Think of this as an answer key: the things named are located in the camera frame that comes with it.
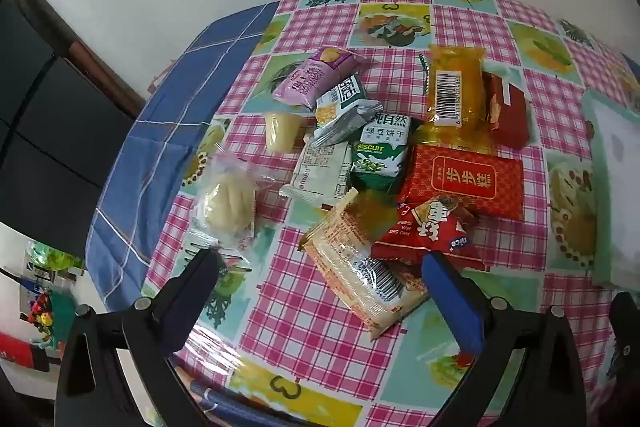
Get pink checked plastic tablecloth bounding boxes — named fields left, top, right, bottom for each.
left=142, top=0, right=640, bottom=427

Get colourful toys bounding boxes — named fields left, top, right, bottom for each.
left=20, top=242, right=86, bottom=358

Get white snack packet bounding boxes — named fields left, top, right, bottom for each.
left=279, top=134, right=356, bottom=203

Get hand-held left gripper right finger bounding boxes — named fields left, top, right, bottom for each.
left=421, top=249, right=588, bottom=427

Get red peanut packet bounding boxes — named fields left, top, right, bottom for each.
left=371, top=196, right=486, bottom=270

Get dark red snack packet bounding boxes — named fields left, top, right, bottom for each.
left=482, top=72, right=532, bottom=149

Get beige long snack packet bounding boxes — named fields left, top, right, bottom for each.
left=299, top=188, right=431, bottom=342

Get blue plaid cloth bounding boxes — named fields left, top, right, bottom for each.
left=85, top=2, right=281, bottom=313

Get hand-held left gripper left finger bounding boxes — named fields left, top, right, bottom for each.
left=55, top=248, right=223, bottom=427

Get pale green tray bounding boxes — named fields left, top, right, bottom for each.
left=582, top=88, right=640, bottom=290

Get yellow jelly cup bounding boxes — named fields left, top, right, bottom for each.
left=264, top=111, right=303, bottom=154

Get green biscuit packet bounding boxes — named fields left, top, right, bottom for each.
left=350, top=113, right=413, bottom=194

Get green white cracker packet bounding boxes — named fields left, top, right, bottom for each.
left=312, top=77, right=383, bottom=148

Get purple swiss roll packet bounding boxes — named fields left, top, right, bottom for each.
left=272, top=46, right=365, bottom=109

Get clear bag with pale pastry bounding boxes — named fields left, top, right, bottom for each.
left=192, top=152, right=278, bottom=253

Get large red gold-print packet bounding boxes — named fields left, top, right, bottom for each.
left=397, top=144, right=526, bottom=222

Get brown wooden frame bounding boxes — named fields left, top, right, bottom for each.
left=22, top=0, right=147, bottom=118

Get dark cabinet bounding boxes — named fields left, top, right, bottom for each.
left=0, top=0, right=146, bottom=258

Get orange transparent cake packet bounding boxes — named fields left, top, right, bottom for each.
left=415, top=44, right=496, bottom=153

